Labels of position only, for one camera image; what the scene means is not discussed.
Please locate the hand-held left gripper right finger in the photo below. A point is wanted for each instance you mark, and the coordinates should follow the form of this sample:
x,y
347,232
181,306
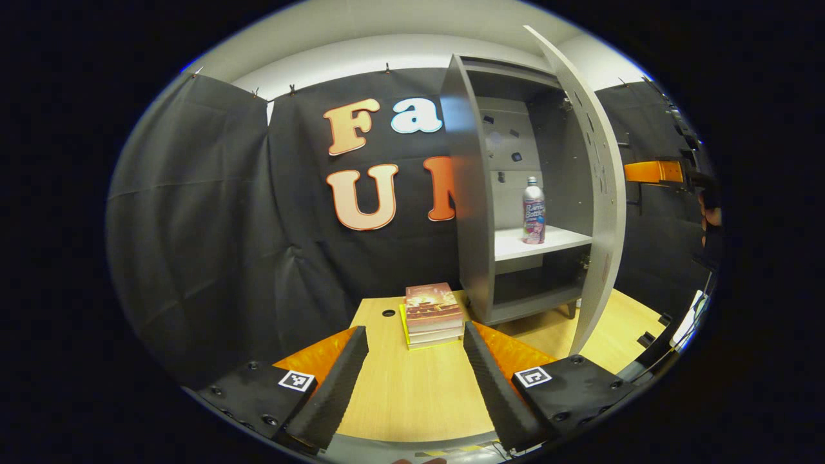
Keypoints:
x,y
493,393

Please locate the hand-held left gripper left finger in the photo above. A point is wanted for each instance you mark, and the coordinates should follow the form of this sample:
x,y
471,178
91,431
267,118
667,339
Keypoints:
x,y
335,393

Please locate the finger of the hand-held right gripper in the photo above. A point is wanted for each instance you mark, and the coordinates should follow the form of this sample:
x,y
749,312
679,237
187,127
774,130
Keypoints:
x,y
654,172

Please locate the silver bottle with printed label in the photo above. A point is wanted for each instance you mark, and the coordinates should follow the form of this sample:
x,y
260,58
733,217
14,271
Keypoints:
x,y
533,216

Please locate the grey cabinet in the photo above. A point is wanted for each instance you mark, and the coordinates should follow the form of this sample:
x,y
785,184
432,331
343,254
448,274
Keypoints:
x,y
474,225

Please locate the thin pale book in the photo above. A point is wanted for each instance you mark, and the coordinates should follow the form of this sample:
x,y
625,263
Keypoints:
x,y
438,335

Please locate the yellow cover book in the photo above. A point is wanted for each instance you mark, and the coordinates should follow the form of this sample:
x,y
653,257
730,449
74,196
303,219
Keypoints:
x,y
403,322

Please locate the brown picture cover book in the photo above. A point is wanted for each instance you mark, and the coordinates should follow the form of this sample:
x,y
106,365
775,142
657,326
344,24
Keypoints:
x,y
432,299

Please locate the white metal bar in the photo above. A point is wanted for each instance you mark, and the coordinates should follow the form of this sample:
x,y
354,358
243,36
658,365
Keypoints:
x,y
693,316

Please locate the black clamp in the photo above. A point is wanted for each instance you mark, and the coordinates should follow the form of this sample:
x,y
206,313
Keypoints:
x,y
665,319
646,339

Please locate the black backdrop cloth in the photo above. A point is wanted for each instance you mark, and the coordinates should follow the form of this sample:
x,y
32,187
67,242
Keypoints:
x,y
213,225

